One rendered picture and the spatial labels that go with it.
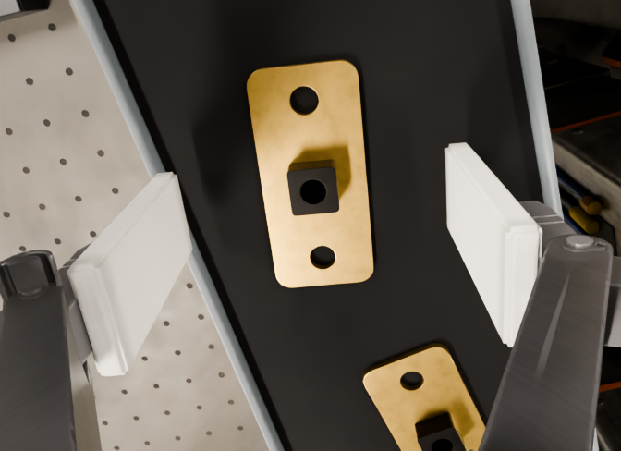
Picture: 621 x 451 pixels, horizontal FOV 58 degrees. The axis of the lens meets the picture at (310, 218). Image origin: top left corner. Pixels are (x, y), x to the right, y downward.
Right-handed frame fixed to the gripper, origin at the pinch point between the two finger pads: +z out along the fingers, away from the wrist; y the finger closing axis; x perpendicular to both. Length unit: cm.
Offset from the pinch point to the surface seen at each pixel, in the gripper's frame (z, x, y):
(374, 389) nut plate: 3.9, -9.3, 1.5
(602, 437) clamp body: 21.0, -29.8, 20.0
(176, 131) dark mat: 4.1, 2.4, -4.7
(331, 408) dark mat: 4.2, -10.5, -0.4
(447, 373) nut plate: 3.9, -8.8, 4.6
